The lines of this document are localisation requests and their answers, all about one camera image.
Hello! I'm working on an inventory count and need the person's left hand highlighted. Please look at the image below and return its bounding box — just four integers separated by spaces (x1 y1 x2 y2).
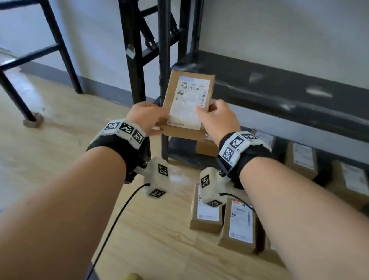
122 98 172 140

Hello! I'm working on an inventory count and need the person's right hand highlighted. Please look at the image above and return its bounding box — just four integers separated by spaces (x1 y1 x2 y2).
190 96 246 150

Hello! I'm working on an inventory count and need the group of brown cardboard boxes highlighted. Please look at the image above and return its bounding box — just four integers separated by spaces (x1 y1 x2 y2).
191 121 369 212

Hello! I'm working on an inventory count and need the dark metal shelf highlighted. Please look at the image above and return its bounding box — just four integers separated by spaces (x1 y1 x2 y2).
125 0 369 228

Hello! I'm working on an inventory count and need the person's left forearm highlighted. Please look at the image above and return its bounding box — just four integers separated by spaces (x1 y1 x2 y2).
0 131 132 280

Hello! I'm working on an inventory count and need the person's right forearm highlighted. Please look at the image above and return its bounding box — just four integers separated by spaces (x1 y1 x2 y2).
224 153 369 280

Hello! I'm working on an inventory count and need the black marker wristband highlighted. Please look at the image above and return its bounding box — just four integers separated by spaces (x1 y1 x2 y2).
212 127 276 192
83 115 155 187

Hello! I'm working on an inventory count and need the white marker cube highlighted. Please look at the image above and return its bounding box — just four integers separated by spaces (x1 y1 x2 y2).
195 165 232 210

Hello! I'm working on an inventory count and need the black low table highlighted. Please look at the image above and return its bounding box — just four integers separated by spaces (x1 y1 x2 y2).
0 0 192 143

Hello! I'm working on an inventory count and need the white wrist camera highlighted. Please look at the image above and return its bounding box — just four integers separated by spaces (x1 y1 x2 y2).
129 154 172 201

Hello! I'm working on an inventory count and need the black camera cable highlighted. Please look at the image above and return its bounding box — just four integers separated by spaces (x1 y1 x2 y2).
80 175 151 280
218 191 256 211

